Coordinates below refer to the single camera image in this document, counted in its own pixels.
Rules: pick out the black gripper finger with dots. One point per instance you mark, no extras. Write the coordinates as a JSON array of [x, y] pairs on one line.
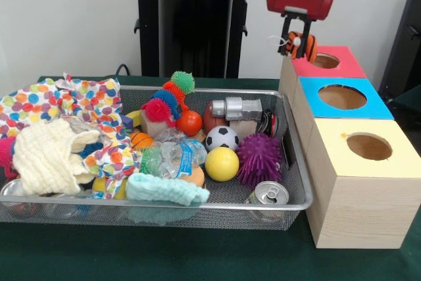
[[304, 39], [284, 35]]

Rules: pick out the orange striped tiger plush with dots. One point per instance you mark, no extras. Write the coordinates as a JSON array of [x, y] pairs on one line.
[[312, 49]]

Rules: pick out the crushed clear water bottle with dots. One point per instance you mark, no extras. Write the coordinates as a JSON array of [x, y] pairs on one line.
[[177, 156]]

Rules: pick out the mint green waffle cloth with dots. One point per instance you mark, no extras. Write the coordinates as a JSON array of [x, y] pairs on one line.
[[164, 189]]

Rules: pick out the colourful polka dot cloth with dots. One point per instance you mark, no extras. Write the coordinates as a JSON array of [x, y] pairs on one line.
[[92, 100], [29, 106]]

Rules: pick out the cream waffle cloth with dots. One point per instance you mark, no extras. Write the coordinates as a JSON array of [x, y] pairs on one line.
[[49, 159]]

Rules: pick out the wooden box with three holes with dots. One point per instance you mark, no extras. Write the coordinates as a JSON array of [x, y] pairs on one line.
[[361, 212]]

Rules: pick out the shallow clear mesh bin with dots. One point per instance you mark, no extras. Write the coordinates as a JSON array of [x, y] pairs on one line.
[[230, 220]]

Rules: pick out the silver plastic toy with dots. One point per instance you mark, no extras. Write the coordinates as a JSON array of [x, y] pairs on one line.
[[237, 108]]

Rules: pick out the black office chair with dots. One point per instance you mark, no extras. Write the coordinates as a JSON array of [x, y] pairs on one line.
[[404, 40]]

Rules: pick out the small toy soccer ball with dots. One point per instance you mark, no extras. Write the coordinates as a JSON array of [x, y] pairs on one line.
[[222, 138]]

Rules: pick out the green cloth side table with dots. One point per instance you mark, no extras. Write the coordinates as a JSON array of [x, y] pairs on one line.
[[411, 95]]

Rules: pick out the purple spiky ball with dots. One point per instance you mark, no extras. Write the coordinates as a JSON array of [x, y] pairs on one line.
[[260, 159]]

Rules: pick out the plain yellow ball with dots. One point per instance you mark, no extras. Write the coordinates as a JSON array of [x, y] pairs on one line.
[[222, 164]]

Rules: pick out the silver drink can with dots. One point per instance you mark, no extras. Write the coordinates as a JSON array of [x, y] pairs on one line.
[[268, 193]]

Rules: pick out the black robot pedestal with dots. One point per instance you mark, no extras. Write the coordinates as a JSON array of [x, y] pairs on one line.
[[197, 31]]

